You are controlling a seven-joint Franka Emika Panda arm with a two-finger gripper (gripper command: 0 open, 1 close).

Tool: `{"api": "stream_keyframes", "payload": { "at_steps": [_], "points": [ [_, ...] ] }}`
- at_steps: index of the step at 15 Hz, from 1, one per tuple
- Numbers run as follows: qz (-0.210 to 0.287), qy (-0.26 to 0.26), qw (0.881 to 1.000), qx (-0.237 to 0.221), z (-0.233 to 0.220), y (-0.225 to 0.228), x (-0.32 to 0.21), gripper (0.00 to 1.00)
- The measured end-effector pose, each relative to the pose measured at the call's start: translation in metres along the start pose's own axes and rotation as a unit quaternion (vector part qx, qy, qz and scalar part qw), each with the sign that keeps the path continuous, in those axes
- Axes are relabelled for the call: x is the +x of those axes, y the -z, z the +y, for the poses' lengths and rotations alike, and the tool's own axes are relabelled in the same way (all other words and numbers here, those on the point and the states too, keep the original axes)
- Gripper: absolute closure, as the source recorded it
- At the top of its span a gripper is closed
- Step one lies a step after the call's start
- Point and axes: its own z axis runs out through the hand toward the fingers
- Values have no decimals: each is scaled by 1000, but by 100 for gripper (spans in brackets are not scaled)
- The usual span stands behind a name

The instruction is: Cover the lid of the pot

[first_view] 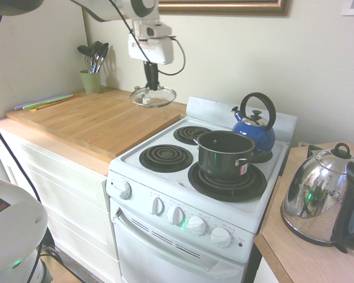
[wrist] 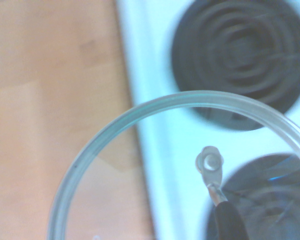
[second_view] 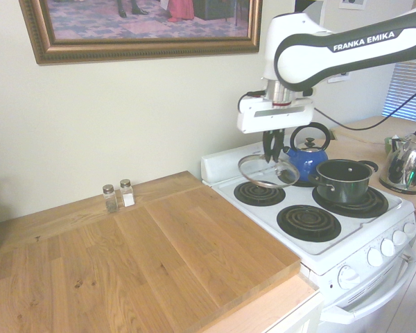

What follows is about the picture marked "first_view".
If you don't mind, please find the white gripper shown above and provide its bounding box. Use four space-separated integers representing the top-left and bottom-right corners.
127 34 174 91

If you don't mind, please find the glass pot lid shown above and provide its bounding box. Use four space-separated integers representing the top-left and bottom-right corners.
130 85 177 109

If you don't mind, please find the black cooking pot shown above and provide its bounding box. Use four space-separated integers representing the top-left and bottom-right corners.
190 130 268 181

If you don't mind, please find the black kitchen utensil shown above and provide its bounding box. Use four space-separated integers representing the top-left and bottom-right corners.
88 41 103 74
77 45 94 74
96 42 110 74

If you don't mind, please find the green utensil cup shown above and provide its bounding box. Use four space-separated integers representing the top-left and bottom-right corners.
79 70 101 94

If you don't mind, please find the black coil stove burner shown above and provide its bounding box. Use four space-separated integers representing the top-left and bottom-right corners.
188 160 268 203
173 126 213 146
139 144 194 173
250 149 274 164

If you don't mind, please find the wooden butcher block board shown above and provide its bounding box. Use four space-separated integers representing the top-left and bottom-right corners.
5 90 186 163

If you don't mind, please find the orange red kitchen knife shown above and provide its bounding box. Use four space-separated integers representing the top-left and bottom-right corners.
35 94 82 111

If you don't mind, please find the gold framed painting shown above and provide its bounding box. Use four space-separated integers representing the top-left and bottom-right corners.
158 0 292 17

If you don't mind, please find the white electric stove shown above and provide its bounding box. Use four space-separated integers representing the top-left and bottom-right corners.
106 96 298 283

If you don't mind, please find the coloured knives set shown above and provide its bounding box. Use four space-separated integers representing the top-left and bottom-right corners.
14 93 74 110

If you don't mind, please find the green kitchen knife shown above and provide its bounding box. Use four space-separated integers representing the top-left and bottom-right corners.
22 96 74 110

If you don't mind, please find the white oven temperature knob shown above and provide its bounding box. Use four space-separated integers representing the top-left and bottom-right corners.
117 180 133 200

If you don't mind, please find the blue whistling tea kettle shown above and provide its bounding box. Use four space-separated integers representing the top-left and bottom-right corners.
231 92 277 154

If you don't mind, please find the white burner knob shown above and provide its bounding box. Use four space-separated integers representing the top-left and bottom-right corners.
211 226 232 245
151 196 165 215
186 216 207 236
167 206 186 226

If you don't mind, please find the white cabinet with wooden countertop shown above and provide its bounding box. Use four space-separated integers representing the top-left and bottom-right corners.
0 85 187 279

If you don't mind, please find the white oven door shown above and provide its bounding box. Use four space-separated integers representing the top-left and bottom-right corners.
109 197 254 283

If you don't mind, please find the chrome electric kettle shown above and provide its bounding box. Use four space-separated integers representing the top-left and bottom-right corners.
280 142 354 254

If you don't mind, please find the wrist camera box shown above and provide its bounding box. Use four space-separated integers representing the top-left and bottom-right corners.
138 24 172 39

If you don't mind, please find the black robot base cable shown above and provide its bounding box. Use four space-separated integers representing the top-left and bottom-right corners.
0 14 45 283

